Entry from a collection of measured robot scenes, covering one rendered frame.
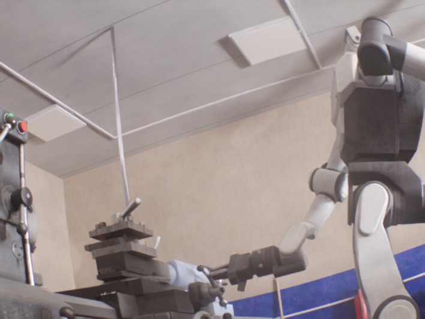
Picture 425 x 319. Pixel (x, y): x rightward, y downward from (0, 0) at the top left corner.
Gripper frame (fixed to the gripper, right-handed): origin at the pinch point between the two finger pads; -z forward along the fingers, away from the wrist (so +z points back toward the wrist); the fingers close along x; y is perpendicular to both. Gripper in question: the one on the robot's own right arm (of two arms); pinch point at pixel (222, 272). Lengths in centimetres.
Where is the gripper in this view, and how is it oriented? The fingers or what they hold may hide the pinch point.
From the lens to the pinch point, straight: 172.1
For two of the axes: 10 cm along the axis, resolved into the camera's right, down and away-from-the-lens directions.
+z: 9.1, -2.8, -3.1
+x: 1.5, -4.8, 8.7
